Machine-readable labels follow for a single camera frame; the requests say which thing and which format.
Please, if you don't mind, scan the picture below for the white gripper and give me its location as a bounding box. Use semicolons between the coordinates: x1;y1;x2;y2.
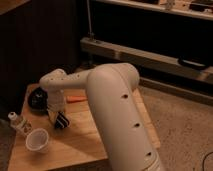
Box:
47;90;68;124

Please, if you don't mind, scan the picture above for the black striped eraser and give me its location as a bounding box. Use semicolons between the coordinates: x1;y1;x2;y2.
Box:
54;113;70;129

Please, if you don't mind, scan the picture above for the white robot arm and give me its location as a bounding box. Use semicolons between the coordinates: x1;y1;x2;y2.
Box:
39;63;165;171

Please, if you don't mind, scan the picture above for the orange marker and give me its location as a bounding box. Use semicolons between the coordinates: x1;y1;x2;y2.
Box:
66;96;87;103

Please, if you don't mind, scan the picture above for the black round bowl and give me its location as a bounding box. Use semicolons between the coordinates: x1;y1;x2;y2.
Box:
27;87;47;111

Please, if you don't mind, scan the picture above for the white plastic cup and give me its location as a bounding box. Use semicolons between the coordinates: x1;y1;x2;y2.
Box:
25;128;49;153

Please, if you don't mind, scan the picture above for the wooden table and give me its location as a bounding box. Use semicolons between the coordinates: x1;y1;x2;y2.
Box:
7;83;162;171

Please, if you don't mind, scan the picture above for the clear plastic bottle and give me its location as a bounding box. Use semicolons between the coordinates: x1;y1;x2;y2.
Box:
8;112;32;136

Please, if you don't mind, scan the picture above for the metal pole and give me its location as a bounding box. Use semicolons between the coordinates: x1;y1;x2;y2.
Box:
86;0;94;41

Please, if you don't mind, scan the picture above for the grey metal beam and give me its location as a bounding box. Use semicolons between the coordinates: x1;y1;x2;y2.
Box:
80;37;213;106

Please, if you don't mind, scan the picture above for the wooden shelf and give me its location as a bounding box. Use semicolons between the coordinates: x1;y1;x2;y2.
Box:
95;0;213;21

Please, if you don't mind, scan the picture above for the black handle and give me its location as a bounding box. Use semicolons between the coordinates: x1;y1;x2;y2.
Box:
177;59;209;70

